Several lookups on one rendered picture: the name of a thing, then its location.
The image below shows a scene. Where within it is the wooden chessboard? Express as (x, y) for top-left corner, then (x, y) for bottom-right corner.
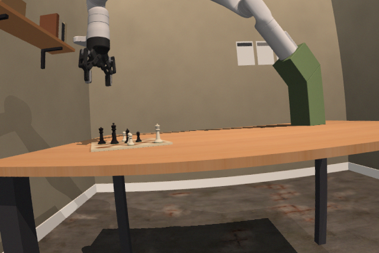
(91, 138), (173, 152)

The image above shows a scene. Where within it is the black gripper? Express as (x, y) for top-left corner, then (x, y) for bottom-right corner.
(78, 37), (116, 87)

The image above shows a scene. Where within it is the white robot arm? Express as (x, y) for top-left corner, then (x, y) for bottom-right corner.
(73, 0), (298, 60)

